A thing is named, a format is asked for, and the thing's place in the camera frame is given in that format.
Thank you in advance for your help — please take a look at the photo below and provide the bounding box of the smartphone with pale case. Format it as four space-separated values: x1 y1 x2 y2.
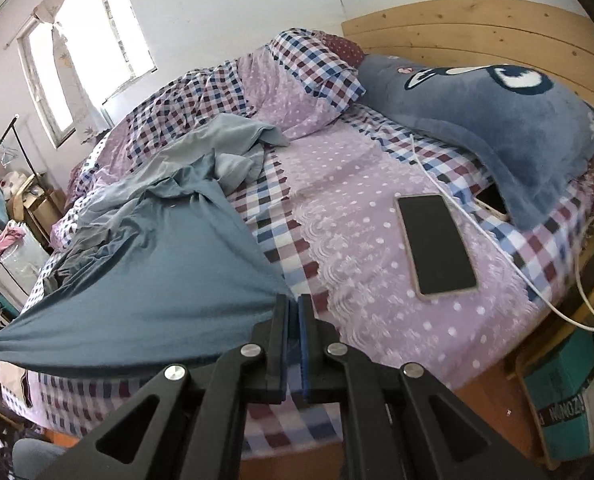
394 192 480 303

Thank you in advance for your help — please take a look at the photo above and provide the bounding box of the blue plush pillow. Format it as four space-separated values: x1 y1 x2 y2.
354 52 594 231

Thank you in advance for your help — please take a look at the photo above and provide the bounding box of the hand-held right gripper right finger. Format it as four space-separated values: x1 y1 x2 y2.
297 294 548 480

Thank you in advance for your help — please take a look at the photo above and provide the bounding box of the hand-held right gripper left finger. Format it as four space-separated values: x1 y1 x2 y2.
79 294 298 480

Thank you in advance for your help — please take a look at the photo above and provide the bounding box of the teal cardboard box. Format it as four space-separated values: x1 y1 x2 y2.
520 332 594 463

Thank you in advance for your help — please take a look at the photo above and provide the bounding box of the white patterned curtain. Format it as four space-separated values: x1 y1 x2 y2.
32 0 112 136

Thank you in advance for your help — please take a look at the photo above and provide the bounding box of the maroon dotted pillow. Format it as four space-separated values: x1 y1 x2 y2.
322 32 365 68

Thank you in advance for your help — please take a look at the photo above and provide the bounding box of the window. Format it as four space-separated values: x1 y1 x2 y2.
17 0 158 148

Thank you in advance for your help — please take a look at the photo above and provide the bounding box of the white charging cable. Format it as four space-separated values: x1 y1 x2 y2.
409 132 594 333

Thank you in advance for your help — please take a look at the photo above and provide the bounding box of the wooden bed headboard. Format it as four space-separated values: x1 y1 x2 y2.
342 0 594 126

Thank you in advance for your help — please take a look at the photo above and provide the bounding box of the black clothes rack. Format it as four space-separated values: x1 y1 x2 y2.
0 115 48 186

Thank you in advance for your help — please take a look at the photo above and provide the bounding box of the brown cardboard box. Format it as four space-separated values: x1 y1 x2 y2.
24 185 65 241

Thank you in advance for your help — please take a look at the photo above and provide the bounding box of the dark grey garment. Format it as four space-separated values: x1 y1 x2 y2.
42 220 142 296

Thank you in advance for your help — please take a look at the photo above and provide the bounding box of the white laundry basket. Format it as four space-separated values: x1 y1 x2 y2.
0 232 52 311

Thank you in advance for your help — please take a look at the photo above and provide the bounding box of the pink cloth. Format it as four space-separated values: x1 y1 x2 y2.
0 225 25 261

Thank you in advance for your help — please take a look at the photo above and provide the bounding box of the black smartphone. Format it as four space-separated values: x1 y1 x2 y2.
474 187 510 218

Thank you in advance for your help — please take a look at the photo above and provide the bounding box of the teal t-shirt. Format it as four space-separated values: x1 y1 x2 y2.
0 152 295 381

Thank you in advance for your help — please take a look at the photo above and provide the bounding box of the light grey-green sweatshirt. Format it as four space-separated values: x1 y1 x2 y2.
74 112 293 226

